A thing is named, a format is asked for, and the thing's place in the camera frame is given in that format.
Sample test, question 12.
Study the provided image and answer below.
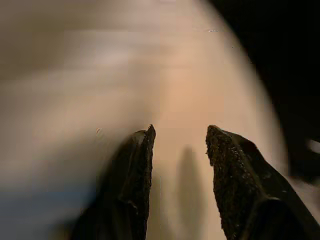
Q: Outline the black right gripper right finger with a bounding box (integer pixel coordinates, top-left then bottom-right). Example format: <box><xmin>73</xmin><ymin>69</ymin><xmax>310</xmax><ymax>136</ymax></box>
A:
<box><xmin>205</xmin><ymin>124</ymin><xmax>320</xmax><ymax>240</ymax></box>

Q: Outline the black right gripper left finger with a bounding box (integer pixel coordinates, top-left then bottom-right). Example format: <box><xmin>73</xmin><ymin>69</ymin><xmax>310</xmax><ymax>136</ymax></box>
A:
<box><xmin>72</xmin><ymin>124</ymin><xmax>157</xmax><ymax>240</ymax></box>

